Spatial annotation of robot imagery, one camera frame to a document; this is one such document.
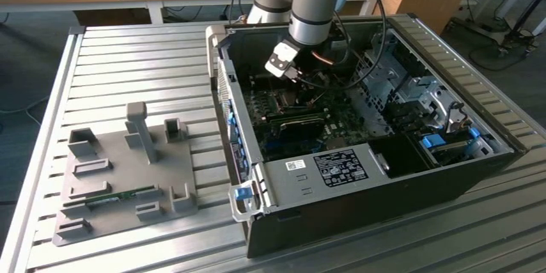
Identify black wire bundle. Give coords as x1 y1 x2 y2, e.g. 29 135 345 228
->
443 100 476 134

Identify blue card retention clips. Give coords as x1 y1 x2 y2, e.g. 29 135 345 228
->
228 102 252 175

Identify green motherboard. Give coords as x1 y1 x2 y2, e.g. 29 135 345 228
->
240 70 388 162

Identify white legged equipment stand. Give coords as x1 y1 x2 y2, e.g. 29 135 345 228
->
448 0 546 52

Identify black open PC case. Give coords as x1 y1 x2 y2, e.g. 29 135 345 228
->
205 13 539 260

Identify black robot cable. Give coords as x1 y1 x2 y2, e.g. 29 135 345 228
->
297 0 389 91

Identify CPU socket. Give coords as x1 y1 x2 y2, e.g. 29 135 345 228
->
273 89 320 111

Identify thin metal locking lever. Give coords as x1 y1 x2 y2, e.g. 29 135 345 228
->
305 91 333 109

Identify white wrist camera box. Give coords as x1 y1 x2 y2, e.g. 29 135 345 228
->
264 39 301 79

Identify green RAM stick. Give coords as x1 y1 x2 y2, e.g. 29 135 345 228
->
83 189 156 207

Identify black rating label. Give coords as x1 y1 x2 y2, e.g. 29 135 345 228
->
314 148 369 188

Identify blue case latch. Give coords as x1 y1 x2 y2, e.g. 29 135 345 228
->
234 186 253 202

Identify grey parts rack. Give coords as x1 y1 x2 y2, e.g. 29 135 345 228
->
51 101 201 247

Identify silver power supply unit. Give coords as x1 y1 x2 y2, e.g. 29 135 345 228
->
258 143 389 209

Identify blue disk carrier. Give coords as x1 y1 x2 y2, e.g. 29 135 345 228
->
420 134 449 152

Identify black graphics card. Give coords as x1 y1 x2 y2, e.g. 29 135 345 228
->
278 118 326 142

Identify silver metal drive cage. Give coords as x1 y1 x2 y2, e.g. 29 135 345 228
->
349 26 456 138

